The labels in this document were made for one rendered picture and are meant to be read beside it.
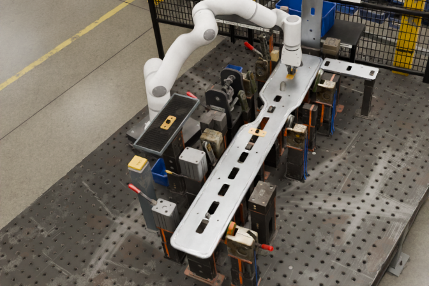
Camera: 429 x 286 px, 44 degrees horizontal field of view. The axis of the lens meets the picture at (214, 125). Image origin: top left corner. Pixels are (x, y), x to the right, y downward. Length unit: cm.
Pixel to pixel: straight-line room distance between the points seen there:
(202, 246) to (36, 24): 395
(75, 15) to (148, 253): 358
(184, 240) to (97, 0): 401
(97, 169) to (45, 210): 35
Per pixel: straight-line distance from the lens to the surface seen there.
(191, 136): 287
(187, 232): 218
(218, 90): 247
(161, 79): 257
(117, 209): 271
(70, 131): 426
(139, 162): 224
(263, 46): 277
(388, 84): 330
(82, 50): 509
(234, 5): 245
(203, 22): 243
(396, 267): 330
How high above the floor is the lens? 277
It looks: 44 degrees down
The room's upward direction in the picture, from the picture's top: 7 degrees counter-clockwise
